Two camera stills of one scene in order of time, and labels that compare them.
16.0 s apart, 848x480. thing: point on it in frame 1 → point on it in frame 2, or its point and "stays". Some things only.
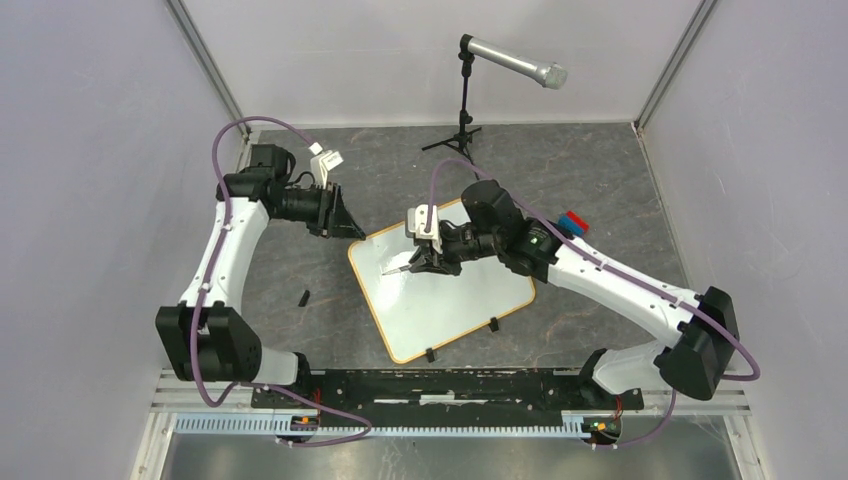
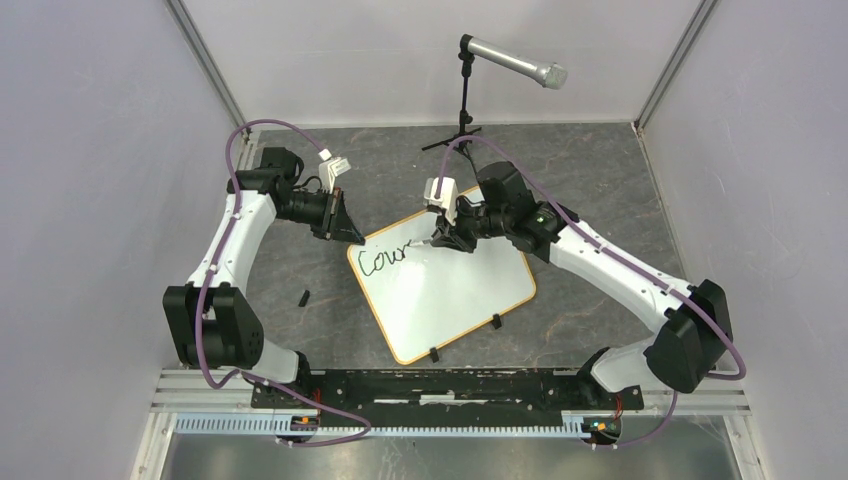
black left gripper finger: (345, 228) stays
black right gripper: (425, 258) → (445, 234)
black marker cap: (304, 298) stays
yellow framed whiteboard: (419, 311) stays
